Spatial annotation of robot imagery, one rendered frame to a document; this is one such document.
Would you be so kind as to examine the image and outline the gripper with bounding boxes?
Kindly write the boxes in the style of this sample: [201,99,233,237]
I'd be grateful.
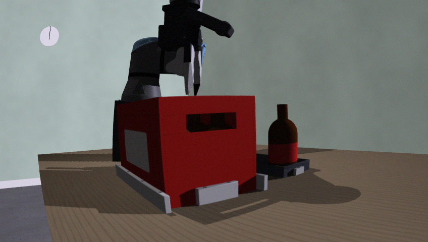
[158,0,202,96]

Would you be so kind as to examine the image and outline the brown glass bottle with cream label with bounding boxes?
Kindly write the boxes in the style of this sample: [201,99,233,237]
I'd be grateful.
[186,114,206,133]

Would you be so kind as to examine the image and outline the red plastic crate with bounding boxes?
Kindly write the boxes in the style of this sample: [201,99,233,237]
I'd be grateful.
[117,96,256,209]

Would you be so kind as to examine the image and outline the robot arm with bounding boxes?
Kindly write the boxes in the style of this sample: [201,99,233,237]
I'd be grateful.
[121,0,234,101]

